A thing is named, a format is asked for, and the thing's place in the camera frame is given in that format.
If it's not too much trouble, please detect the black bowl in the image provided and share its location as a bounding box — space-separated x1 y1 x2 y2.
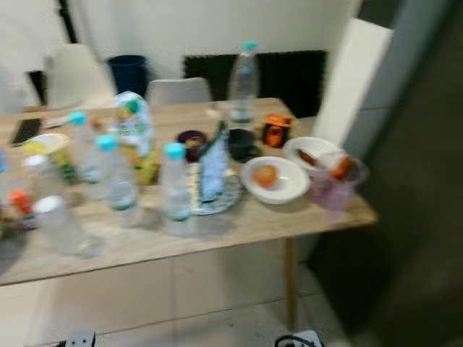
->
226 129 259 161

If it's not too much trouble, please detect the clear bottle white cap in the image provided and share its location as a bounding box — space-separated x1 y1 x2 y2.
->
23 154 60 203
35 195 103 257

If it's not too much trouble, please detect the patterned plate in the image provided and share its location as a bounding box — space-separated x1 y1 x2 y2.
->
188 163 245 215

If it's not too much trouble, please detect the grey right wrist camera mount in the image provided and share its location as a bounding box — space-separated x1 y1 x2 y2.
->
293 330 325 347

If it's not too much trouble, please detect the black foam panel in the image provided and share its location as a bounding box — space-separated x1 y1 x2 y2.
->
183 49 328 120

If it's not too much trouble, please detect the small bottle orange cap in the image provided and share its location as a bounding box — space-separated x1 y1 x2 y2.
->
11 189 37 221

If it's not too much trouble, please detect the light grey chair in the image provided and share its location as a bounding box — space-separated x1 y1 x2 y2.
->
147 77 212 107

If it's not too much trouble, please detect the brown sausage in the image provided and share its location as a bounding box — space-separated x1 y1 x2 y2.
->
298 150 320 166

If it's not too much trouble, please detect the orange fruit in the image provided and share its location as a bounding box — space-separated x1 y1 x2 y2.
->
253 164 279 188

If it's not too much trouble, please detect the white bowl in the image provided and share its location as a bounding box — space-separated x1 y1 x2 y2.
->
284 136 344 174
240 155 312 205

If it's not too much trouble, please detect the dark purple mug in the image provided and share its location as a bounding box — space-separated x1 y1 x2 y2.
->
177 130 208 160

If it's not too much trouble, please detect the black phone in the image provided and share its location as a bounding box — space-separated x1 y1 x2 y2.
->
12 118 43 145

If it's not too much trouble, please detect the dark blue bin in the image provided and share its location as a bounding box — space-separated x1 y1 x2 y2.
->
107 55 147 98

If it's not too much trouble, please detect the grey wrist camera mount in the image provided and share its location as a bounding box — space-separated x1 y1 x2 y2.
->
69 329 96 347
293 330 325 347

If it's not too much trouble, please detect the orange and black mug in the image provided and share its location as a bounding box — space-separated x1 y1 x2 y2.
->
260 113 294 149

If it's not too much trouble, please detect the brown orange food piece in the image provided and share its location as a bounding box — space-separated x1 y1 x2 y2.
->
331 157 354 180

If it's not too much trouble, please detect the pink plastic jug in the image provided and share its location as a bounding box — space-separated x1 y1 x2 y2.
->
307 152 370 212

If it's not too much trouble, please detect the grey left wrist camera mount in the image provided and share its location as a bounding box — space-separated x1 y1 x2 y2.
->
69 329 96 347

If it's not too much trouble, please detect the tall clear bottle teal cap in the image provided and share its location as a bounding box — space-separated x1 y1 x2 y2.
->
226 40 261 131

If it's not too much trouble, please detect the white chair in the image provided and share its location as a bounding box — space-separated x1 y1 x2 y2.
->
46 43 116 109

